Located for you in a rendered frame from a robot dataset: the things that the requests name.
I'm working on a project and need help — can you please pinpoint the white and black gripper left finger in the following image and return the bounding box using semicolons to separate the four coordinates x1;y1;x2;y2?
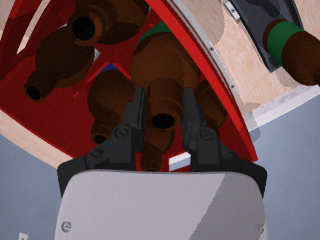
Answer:
57;86;146;197

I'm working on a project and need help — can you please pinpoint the dark grey tray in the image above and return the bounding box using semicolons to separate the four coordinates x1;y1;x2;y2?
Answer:
228;0;304;73

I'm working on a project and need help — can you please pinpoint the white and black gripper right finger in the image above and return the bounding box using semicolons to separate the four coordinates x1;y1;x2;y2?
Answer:
181;88;267;198

